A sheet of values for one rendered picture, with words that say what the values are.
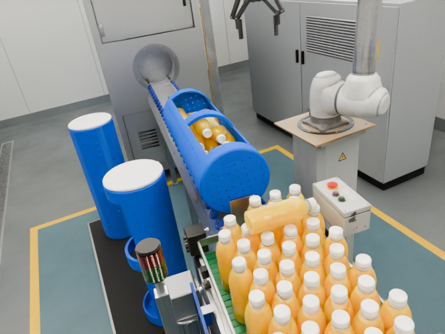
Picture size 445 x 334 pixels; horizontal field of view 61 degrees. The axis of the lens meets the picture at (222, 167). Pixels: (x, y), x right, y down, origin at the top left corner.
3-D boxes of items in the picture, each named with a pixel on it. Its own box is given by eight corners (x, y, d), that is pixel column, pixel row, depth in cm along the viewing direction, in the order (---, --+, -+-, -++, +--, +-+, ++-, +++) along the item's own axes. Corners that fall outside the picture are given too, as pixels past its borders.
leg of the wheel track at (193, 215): (202, 242, 283) (188, 170, 253) (204, 246, 278) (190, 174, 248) (195, 244, 282) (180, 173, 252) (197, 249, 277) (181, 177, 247)
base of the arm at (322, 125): (323, 112, 214) (323, 103, 211) (350, 123, 195) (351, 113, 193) (296, 120, 208) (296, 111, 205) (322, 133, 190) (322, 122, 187)
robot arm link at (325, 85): (320, 105, 207) (320, 66, 197) (351, 111, 195) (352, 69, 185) (303, 115, 198) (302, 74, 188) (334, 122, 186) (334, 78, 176)
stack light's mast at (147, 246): (170, 279, 102) (158, 234, 95) (175, 296, 97) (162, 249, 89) (148, 286, 101) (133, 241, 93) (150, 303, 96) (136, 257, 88)
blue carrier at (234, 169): (216, 124, 227) (202, 80, 212) (277, 196, 152) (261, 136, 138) (173, 142, 223) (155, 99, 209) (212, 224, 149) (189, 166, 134)
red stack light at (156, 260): (162, 248, 97) (159, 236, 95) (166, 264, 92) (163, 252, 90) (138, 256, 96) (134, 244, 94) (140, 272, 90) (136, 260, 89)
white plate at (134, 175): (138, 154, 190) (139, 156, 190) (91, 179, 173) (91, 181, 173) (174, 167, 172) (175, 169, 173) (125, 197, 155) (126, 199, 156)
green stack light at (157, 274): (166, 262, 100) (162, 248, 97) (170, 279, 94) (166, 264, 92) (142, 270, 98) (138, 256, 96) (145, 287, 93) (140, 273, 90)
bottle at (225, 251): (236, 296, 120) (228, 248, 110) (217, 288, 124) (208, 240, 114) (247, 280, 125) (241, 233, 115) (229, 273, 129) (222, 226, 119)
